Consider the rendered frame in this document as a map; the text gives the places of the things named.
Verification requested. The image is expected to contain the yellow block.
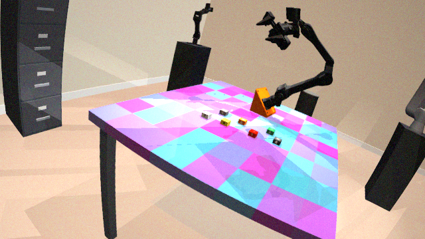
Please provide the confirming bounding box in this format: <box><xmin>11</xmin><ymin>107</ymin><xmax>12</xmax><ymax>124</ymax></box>
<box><xmin>220</xmin><ymin>118</ymin><xmax>231</xmax><ymax>127</ymax></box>

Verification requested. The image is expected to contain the green block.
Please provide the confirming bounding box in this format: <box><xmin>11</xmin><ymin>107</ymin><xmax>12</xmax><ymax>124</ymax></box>
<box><xmin>266</xmin><ymin>127</ymin><xmax>275</xmax><ymax>135</ymax></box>

